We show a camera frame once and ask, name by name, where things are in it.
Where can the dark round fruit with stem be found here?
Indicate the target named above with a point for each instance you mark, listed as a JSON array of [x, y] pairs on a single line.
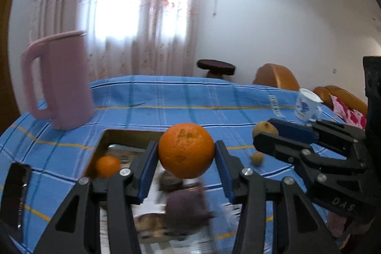
[[186, 208]]

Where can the orange leather sofa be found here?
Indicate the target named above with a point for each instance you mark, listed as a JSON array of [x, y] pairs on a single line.
[[345, 96]]

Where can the yellow-brown fruit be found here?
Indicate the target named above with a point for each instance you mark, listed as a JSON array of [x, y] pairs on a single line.
[[263, 128]]

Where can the sheer floral curtain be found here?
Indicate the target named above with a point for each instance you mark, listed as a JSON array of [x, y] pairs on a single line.
[[134, 19]]

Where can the orange leather armchair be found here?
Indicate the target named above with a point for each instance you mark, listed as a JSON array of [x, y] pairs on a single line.
[[275, 77]]

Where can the blue plaid tablecloth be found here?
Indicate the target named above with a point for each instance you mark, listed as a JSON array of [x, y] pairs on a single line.
[[178, 99]]

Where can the dark round wooden stool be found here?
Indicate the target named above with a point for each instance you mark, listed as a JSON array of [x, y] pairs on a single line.
[[215, 65]]

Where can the small orange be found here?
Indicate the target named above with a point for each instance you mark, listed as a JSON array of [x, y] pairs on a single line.
[[107, 166]]

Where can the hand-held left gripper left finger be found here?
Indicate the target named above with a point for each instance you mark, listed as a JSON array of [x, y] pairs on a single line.
[[147, 173]]

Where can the printed paper sheet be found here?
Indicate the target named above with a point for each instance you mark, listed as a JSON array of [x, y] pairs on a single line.
[[178, 245]]

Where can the pink floral cushion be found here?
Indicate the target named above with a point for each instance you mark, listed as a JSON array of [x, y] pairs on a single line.
[[348, 114]]

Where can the brown wooden door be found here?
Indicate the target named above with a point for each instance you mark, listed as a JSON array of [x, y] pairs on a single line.
[[7, 63]]

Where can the small round brown fruit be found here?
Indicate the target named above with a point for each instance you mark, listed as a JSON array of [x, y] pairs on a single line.
[[257, 158]]

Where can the rectangular metal tin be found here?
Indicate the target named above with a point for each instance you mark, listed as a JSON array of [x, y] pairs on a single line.
[[102, 141]]

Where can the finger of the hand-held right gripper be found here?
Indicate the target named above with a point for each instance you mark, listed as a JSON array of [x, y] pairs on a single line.
[[294, 130], [282, 147]]

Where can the black smartphone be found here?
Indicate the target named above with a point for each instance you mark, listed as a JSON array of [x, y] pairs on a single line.
[[15, 197]]

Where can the pink plastic pitcher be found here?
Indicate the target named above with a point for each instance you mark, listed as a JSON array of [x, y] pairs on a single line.
[[65, 78]]

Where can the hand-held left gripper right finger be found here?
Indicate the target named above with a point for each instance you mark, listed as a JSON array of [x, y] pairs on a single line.
[[224, 173]]

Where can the white mug with blue print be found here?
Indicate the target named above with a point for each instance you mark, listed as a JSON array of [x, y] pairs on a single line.
[[306, 105]]

